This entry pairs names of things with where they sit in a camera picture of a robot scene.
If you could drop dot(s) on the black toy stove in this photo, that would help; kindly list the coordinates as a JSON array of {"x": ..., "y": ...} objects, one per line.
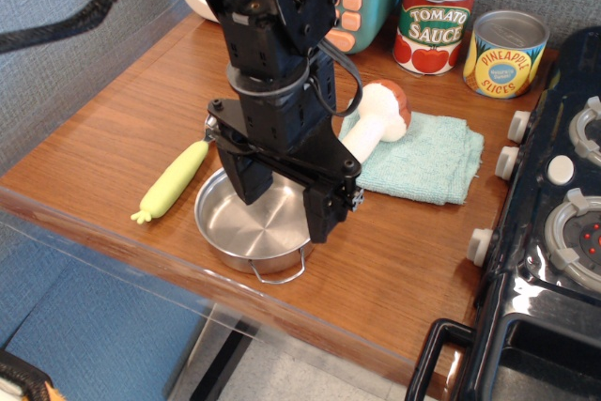
[{"x": 537, "y": 330}]

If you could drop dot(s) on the spoon with green handle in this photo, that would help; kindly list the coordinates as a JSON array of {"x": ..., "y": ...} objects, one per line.
[{"x": 174, "y": 180}]

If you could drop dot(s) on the pineapple slices can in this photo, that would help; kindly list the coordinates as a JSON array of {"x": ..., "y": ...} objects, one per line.
[{"x": 506, "y": 48}]

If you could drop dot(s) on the light blue folded cloth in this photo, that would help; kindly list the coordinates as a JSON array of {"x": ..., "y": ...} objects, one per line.
[{"x": 434, "y": 162}]

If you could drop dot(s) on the stainless steel pan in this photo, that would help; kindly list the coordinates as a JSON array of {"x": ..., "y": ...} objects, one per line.
[{"x": 268, "y": 238}]

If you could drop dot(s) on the tomato sauce can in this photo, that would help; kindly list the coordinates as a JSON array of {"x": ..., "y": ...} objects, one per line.
[{"x": 429, "y": 34}]

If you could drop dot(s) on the orange object in corner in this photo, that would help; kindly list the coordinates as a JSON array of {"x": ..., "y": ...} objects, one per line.
[{"x": 21, "y": 380}]

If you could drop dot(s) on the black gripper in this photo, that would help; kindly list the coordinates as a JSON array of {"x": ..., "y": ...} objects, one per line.
[{"x": 281, "y": 124}]

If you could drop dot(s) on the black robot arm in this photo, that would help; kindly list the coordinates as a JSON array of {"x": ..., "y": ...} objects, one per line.
[{"x": 281, "y": 67}]

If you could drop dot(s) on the plush white brown mushroom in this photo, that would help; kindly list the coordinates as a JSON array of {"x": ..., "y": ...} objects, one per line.
[{"x": 384, "y": 115}]

